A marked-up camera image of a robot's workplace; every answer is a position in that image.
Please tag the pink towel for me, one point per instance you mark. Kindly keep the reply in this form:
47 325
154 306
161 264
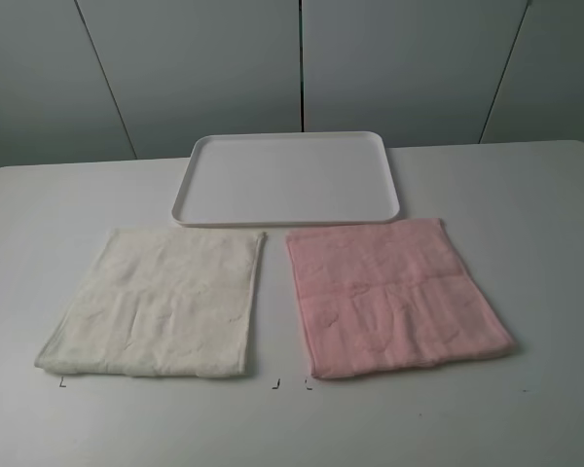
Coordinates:
389 297

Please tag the cream white towel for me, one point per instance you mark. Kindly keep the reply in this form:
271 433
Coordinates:
163 302

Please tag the white rectangular plastic tray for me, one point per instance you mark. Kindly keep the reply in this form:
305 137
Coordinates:
287 179

